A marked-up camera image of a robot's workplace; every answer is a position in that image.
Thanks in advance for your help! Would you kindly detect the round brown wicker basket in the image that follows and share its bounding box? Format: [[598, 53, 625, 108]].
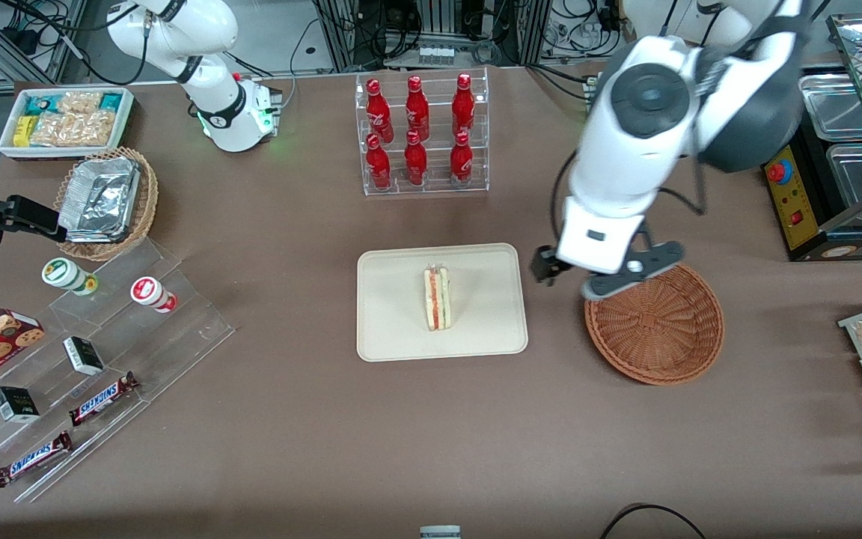
[[584, 262, 725, 386]]

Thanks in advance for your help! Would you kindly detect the triangle sandwich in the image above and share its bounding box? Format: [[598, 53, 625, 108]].
[[422, 262, 452, 332]]

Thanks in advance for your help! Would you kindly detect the black cable loop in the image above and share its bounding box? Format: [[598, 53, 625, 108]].
[[599, 503, 709, 539]]

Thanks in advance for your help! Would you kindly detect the clear acrylic bottle rack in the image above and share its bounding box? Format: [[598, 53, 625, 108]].
[[355, 67, 490, 197]]

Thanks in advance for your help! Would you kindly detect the white rectangular snack bin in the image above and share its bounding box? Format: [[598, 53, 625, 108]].
[[0, 86, 136, 160]]

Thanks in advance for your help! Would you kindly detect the clear acrylic stepped stand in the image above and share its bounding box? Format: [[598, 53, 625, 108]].
[[0, 238, 236, 504]]

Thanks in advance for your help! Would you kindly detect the black food warmer appliance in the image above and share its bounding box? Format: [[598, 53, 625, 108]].
[[762, 11, 862, 263]]

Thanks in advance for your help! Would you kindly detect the large rice cracker bag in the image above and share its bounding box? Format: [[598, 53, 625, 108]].
[[29, 109, 117, 148]]

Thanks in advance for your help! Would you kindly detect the red cola bottle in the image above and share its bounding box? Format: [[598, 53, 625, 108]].
[[405, 75, 430, 143], [403, 130, 429, 187], [450, 131, 474, 188], [365, 78, 394, 144], [451, 73, 476, 139], [366, 133, 393, 190]]

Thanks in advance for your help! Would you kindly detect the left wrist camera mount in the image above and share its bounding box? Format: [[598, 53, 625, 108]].
[[583, 241, 685, 300]]

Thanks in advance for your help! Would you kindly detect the green lidded cup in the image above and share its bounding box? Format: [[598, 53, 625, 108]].
[[41, 258, 99, 296]]

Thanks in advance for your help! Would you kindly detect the snickers chocolate bar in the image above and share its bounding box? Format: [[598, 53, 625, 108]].
[[0, 430, 74, 489], [68, 371, 140, 427]]

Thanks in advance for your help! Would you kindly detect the oval light wicker basket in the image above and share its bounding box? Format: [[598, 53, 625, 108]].
[[53, 146, 159, 263]]

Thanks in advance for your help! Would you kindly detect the red lidded cup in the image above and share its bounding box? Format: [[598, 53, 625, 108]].
[[129, 276, 178, 314]]

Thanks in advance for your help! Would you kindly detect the aluminium foil container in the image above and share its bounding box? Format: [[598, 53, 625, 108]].
[[57, 156, 141, 244]]

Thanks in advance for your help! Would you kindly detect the beige plastic tray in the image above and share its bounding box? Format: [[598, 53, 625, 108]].
[[356, 243, 529, 363]]

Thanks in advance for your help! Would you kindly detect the small dark green box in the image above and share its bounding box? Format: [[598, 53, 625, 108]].
[[0, 386, 41, 424], [63, 336, 106, 377]]

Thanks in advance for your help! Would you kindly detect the aluminium frame rack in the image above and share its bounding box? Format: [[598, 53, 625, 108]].
[[311, 0, 551, 72]]

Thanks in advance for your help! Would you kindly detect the small rice cracker bag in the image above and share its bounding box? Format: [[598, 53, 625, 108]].
[[55, 90, 104, 115]]

